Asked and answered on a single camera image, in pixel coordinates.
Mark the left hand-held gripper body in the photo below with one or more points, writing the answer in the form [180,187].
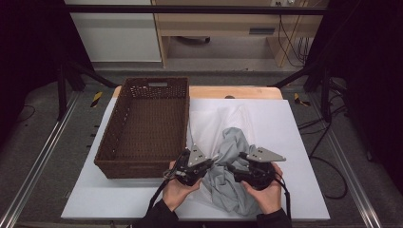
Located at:
[190,171]

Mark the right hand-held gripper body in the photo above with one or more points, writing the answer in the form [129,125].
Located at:
[259,174]

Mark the grey garment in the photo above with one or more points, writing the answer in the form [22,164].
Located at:
[228,190]

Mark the person's right hand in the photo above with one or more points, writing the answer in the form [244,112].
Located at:
[269,198]

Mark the person's left hand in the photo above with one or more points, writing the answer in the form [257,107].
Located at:
[177,194]

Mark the brown wicker basket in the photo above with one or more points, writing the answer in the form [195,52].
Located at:
[149,126]

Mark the wooden table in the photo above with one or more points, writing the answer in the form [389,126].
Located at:
[253,92]

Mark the yellow and black tape strip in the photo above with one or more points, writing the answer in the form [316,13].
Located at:
[299,99]
[96,99]

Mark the black metal stand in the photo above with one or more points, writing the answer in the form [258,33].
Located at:
[61,91]
[324,82]

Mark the light wooden desk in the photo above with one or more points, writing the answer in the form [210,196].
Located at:
[218,23]

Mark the black horizontal metal bar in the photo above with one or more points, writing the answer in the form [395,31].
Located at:
[190,9]

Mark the black curtain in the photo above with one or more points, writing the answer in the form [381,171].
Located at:
[28,47]
[367,63]

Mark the white cabinet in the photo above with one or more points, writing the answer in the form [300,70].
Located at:
[117,34]

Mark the aluminium floor rail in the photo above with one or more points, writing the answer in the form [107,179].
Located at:
[34,171]
[348,164]

